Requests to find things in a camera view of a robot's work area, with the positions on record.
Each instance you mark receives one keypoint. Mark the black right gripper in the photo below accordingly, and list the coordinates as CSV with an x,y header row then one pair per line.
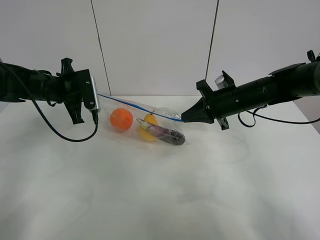
x,y
215,105

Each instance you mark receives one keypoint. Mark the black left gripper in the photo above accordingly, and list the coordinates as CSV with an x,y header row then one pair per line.
x,y
79,83

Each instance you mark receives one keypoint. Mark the clear zip bag blue zipper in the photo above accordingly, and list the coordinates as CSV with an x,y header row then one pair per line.
x,y
166,117

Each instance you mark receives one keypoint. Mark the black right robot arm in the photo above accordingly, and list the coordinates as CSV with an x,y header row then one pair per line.
x,y
283,85

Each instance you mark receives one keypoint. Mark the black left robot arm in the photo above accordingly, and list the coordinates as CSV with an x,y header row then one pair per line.
x,y
18,84

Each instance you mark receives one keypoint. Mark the purple eggplant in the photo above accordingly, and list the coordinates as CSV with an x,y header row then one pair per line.
x,y
167,135

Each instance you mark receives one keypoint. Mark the yellow pear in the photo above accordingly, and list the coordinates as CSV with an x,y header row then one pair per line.
x,y
145,125

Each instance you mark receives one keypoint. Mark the orange fruit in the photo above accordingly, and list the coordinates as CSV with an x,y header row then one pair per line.
x,y
121,119

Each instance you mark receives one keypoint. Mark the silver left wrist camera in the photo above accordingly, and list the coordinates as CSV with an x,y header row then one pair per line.
x,y
95,94

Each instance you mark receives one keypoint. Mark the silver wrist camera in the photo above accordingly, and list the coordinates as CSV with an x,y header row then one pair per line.
x,y
95,94
221,82

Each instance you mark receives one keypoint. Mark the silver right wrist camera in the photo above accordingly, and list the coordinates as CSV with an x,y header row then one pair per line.
x,y
221,82

